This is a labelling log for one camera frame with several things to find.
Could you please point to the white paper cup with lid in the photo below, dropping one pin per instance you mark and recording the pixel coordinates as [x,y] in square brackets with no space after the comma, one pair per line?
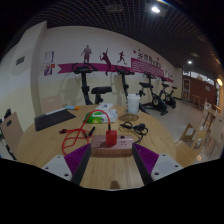
[133,104]

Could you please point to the red wall poster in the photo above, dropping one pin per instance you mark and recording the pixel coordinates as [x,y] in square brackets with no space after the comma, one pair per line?
[49,70]

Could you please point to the white wall poster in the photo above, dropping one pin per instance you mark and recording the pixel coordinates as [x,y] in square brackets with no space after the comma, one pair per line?
[49,57]

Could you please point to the group of ceiling lights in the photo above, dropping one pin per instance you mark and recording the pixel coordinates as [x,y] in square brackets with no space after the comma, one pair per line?
[155,9]

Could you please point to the white flat box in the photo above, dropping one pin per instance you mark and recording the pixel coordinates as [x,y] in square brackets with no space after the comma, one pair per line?
[104,106]

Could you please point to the brown round coaster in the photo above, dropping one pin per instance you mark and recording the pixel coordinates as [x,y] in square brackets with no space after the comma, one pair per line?
[128,117]

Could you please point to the red charger block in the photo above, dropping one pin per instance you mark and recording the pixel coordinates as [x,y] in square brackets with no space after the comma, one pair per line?
[111,138]

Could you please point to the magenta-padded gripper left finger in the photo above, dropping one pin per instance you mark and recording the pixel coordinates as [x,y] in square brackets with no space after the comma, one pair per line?
[56,166]

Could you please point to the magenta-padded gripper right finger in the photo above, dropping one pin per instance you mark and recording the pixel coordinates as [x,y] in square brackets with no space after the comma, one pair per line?
[165,166]

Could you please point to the rose pink power strip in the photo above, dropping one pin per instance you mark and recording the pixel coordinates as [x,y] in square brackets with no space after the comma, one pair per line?
[125,145]

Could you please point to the group of wooden chairs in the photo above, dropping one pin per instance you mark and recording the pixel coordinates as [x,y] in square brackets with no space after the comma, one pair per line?
[185,151]

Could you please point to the group of black exercise bikes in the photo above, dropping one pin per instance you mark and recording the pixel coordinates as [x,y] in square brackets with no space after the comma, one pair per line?
[85,86]

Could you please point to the blue and orange marker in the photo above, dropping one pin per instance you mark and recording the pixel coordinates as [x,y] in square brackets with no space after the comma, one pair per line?
[72,107]

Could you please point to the black tablet case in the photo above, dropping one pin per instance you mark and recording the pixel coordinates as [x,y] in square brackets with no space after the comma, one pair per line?
[53,120]

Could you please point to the dark wall sign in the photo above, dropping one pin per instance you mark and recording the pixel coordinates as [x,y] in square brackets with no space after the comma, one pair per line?
[20,60]

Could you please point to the green wet wipes pack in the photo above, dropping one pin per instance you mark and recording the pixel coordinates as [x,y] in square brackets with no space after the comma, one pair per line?
[96,117]

